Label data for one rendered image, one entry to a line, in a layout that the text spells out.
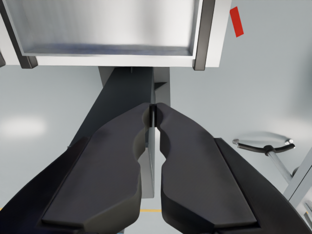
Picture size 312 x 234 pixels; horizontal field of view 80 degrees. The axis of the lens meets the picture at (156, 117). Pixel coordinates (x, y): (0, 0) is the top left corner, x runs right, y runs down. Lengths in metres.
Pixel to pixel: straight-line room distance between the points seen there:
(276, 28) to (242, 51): 0.21
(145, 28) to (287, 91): 1.38
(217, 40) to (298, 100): 1.39
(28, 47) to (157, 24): 0.20
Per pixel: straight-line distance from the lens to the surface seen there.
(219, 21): 0.34
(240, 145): 1.65
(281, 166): 1.60
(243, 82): 1.43
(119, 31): 0.33
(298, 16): 1.45
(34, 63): 0.38
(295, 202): 1.49
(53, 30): 0.36
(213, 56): 0.35
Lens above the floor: 1.20
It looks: 57 degrees down
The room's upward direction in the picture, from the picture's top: 180 degrees counter-clockwise
